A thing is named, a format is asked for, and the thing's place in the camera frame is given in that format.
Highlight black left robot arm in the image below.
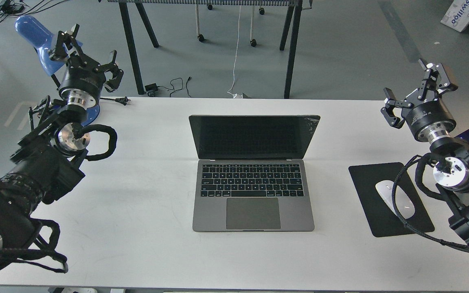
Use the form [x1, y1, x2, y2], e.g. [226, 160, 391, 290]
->
[0, 24, 123, 273]

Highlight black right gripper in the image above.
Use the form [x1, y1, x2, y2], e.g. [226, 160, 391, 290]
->
[381, 58, 458, 143]

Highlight black floor cables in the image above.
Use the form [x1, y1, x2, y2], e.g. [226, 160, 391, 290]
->
[0, 0, 72, 38]

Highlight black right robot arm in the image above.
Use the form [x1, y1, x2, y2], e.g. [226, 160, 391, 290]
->
[380, 58, 469, 254]

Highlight black plug on table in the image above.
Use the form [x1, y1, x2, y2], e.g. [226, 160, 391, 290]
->
[100, 96, 132, 106]

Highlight white computer mouse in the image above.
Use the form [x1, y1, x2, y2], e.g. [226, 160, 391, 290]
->
[375, 180, 415, 219]

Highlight grey open laptop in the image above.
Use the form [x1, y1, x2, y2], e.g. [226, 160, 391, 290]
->
[188, 115, 320, 232]

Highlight blue chair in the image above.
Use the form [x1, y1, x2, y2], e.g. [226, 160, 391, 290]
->
[15, 15, 100, 126]

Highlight black braided right cable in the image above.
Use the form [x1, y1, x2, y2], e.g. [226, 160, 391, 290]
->
[392, 154, 469, 259]

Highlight white rolling stand legs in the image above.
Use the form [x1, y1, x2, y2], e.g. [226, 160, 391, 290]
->
[195, 4, 266, 47]

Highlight white cardboard box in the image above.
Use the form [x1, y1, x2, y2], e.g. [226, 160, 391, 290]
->
[441, 0, 469, 32]

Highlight black mouse pad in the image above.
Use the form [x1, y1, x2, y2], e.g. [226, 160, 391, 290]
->
[348, 162, 435, 238]

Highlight black frame background table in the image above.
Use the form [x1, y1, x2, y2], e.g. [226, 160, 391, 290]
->
[100, 0, 313, 99]

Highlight black power adapter cable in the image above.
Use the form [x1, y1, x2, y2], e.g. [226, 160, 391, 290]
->
[144, 77, 192, 98]

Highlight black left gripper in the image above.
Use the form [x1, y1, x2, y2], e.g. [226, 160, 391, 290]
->
[49, 24, 124, 108]

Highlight white hanging cable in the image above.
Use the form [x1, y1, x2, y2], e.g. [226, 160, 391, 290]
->
[227, 4, 244, 99]

